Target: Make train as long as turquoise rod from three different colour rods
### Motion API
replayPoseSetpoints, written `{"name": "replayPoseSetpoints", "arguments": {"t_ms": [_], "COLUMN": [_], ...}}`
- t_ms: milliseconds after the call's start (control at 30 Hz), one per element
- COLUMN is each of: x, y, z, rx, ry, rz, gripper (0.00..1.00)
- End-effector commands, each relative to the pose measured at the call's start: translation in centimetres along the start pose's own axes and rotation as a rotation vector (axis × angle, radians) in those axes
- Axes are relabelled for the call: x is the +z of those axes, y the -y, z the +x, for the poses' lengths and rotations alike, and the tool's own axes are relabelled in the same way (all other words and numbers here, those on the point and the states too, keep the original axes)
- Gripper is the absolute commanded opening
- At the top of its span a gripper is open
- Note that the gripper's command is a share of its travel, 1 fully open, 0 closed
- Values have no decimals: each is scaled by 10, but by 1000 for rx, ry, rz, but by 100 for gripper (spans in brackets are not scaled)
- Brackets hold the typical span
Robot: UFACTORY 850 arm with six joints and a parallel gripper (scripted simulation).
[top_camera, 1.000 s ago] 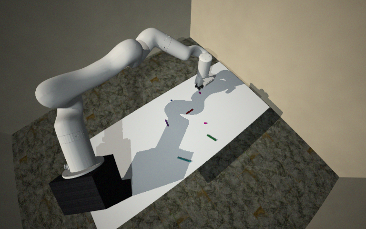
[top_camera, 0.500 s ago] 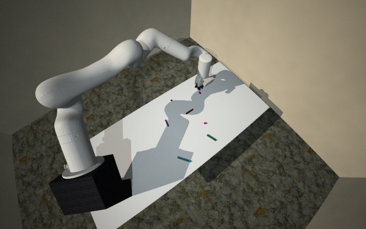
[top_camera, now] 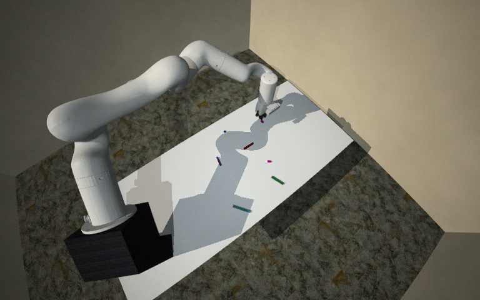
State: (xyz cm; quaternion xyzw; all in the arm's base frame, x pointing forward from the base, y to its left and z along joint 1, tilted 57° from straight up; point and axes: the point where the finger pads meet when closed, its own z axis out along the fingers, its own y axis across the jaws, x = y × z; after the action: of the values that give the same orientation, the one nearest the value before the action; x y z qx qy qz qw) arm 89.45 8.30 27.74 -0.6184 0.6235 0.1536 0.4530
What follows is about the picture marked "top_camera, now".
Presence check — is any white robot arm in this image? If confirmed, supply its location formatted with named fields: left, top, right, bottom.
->
left=47, top=40, right=281, bottom=234

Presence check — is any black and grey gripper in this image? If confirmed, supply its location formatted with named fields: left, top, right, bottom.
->
left=255, top=100, right=268, bottom=120

